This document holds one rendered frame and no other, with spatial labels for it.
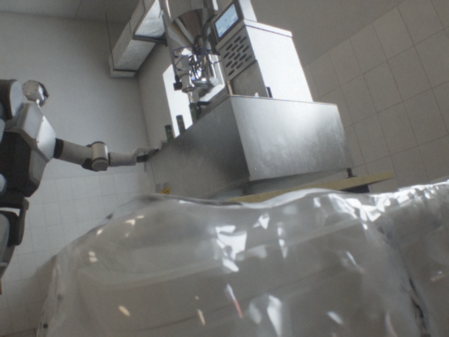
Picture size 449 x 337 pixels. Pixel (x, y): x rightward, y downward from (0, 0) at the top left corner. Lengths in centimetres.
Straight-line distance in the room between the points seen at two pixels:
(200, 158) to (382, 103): 168
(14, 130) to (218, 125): 66
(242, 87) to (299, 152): 34
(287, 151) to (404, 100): 153
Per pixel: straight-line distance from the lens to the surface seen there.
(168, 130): 147
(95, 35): 591
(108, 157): 160
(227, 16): 128
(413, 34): 242
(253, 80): 113
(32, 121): 119
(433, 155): 230
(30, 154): 120
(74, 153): 153
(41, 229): 454
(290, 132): 97
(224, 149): 88
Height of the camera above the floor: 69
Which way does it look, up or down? 10 degrees up
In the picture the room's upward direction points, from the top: 13 degrees counter-clockwise
